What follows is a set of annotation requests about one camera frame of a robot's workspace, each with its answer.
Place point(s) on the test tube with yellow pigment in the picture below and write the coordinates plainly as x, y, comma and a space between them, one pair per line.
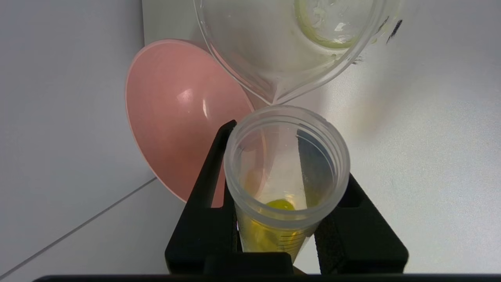
285, 219

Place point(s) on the pink plastic bowl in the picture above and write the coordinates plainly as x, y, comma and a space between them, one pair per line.
176, 117

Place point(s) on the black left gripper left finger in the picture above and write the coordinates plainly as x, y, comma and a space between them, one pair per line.
203, 231

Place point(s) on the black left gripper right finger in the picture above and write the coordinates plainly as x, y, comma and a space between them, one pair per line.
360, 235

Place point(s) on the clear glass beaker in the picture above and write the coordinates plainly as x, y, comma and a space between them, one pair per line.
274, 47

